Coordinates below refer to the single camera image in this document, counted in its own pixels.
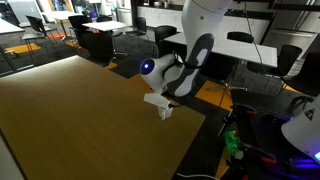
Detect white refrigerator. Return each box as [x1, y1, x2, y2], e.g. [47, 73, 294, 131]
[115, 0, 133, 26]

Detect whiteboard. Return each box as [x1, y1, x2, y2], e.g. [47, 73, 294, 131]
[6, 0, 45, 25]

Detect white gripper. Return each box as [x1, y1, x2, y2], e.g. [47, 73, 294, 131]
[143, 92, 175, 110]

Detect black clamp stand red handles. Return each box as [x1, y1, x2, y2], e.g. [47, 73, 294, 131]
[218, 103, 278, 180]

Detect black chair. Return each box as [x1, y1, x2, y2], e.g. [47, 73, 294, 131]
[68, 14, 93, 41]
[25, 14, 60, 51]
[124, 16, 148, 46]
[227, 31, 255, 44]
[246, 44, 303, 88]
[153, 25, 178, 58]
[281, 51, 320, 98]
[95, 15, 129, 58]

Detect coiled black cable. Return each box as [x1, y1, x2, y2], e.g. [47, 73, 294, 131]
[288, 95, 316, 116]

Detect stainless steel refrigerator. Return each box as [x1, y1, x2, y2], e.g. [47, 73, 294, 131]
[263, 0, 320, 53]

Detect hanging black cable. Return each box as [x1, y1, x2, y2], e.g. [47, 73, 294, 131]
[244, 0, 265, 66]

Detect white cup with handle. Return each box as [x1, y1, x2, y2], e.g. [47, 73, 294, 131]
[157, 105, 175, 121]

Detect white power cable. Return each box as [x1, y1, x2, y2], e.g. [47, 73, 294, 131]
[175, 172, 222, 180]

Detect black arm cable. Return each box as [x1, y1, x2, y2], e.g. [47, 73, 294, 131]
[162, 49, 201, 108]

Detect chair with chrome legs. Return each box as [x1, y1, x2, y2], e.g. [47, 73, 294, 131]
[208, 59, 248, 108]

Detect long white table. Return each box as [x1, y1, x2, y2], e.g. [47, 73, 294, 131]
[163, 31, 279, 68]

